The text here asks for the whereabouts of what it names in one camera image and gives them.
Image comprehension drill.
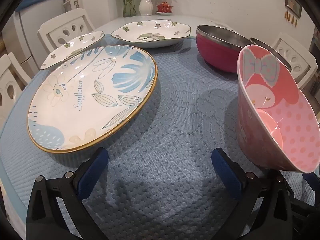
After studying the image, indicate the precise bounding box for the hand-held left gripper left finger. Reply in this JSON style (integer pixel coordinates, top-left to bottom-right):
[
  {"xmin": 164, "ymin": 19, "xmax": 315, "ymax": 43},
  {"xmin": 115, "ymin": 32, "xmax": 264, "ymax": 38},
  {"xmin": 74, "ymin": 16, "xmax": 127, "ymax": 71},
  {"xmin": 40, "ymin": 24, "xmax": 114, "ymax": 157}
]
[{"xmin": 26, "ymin": 147, "xmax": 109, "ymax": 240}]

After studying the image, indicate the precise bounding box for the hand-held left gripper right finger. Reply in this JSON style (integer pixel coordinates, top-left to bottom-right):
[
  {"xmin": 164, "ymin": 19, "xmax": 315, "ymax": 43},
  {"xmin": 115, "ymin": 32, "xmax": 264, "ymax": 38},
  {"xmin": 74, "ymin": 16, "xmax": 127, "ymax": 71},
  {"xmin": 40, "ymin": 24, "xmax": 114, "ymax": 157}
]
[{"xmin": 211, "ymin": 147, "xmax": 293, "ymax": 240}]

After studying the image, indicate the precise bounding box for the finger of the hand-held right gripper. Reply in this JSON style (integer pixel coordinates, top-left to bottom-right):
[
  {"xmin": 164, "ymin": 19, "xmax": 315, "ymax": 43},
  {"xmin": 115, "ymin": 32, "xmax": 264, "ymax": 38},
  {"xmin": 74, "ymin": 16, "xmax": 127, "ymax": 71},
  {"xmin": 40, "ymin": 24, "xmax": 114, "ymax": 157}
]
[{"xmin": 290, "ymin": 172, "xmax": 320, "ymax": 240}]

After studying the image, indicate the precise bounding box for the pink cartoon bowl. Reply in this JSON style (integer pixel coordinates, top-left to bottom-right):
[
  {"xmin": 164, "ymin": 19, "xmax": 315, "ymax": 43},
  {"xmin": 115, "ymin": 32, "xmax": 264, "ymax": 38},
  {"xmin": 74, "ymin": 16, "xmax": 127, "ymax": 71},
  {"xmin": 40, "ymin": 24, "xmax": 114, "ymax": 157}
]
[{"xmin": 237, "ymin": 44, "xmax": 320, "ymax": 173}]

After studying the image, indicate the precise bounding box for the large blue leaf plate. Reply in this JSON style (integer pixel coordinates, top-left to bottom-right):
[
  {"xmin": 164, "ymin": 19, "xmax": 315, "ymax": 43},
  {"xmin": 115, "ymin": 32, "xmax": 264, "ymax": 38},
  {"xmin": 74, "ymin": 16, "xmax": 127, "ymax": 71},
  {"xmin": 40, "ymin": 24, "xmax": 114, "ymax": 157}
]
[{"xmin": 27, "ymin": 44, "xmax": 158, "ymax": 153}]

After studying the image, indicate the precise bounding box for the green floral white plate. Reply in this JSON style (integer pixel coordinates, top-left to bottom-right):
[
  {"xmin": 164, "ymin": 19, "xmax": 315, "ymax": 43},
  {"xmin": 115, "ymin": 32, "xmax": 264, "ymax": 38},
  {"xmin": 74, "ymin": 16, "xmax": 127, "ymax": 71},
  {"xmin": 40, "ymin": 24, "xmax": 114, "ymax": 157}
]
[
  {"xmin": 111, "ymin": 20, "xmax": 192, "ymax": 48},
  {"xmin": 40, "ymin": 31, "xmax": 105, "ymax": 70}
]

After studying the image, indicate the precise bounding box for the light blue textured mat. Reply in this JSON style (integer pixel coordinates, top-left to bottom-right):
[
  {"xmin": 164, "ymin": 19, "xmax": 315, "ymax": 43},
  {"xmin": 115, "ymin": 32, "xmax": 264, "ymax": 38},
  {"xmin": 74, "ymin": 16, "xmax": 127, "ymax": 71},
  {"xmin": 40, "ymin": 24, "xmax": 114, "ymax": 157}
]
[{"xmin": 0, "ymin": 34, "xmax": 318, "ymax": 240}]

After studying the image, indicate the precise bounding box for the pink steel bowl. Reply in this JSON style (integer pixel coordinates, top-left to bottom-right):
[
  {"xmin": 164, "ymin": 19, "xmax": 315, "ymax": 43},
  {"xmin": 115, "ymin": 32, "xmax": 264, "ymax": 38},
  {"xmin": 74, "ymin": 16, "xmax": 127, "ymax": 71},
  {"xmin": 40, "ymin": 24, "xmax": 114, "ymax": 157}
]
[{"xmin": 196, "ymin": 24, "xmax": 255, "ymax": 73}]

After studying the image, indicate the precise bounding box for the white dining chair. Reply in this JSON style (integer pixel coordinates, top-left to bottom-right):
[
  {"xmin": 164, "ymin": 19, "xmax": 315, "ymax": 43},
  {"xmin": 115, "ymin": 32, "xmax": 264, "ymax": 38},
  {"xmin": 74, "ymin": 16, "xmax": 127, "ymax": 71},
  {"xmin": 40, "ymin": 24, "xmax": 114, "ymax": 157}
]
[
  {"xmin": 271, "ymin": 32, "xmax": 318, "ymax": 89},
  {"xmin": 37, "ymin": 8, "xmax": 95, "ymax": 54},
  {"xmin": 0, "ymin": 52, "xmax": 32, "ymax": 128}
]

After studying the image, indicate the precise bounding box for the blue steel bowl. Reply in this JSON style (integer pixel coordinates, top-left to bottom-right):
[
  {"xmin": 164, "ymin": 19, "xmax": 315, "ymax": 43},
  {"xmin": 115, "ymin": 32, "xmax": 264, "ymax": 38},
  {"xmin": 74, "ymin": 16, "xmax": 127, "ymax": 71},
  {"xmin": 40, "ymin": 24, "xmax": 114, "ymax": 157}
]
[{"xmin": 250, "ymin": 37, "xmax": 292, "ymax": 72}]

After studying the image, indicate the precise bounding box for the white refrigerator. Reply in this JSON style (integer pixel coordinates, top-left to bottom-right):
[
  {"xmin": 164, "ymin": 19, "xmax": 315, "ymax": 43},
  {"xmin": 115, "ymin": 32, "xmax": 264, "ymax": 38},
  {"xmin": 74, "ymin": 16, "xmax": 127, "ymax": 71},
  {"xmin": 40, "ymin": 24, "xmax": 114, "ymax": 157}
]
[{"xmin": 10, "ymin": 0, "xmax": 68, "ymax": 65}]

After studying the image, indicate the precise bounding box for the row of orange wall ornaments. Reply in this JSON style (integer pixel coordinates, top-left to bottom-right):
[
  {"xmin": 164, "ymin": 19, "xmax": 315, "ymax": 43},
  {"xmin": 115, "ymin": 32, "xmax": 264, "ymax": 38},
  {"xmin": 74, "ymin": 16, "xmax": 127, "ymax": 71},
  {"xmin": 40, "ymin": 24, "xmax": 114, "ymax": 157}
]
[{"xmin": 284, "ymin": 11, "xmax": 298, "ymax": 27}]

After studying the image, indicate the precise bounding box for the framed wall picture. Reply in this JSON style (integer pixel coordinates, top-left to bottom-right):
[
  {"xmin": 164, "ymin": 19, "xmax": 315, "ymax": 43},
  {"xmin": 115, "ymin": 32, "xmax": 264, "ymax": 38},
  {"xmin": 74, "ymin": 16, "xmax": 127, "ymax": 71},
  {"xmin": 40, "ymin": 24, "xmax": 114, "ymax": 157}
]
[{"xmin": 284, "ymin": 0, "xmax": 302, "ymax": 18}]

